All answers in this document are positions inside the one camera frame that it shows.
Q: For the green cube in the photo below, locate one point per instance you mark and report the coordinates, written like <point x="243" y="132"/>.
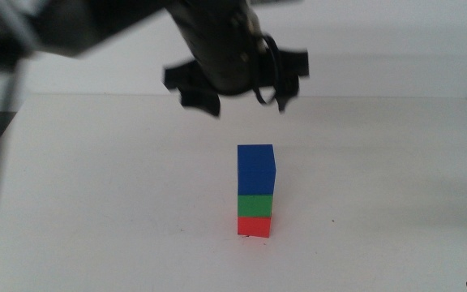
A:
<point x="254" y="205"/>

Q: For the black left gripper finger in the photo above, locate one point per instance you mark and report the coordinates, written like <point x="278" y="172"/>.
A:
<point x="287" y="93"/>
<point x="201" y="99"/>

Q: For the red cube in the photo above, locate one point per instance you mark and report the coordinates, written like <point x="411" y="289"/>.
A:
<point x="254" y="226"/>

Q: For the blue cube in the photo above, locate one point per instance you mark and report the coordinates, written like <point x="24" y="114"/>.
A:
<point x="255" y="170"/>

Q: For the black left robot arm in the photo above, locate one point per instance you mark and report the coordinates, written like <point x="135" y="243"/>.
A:
<point x="213" y="28"/>

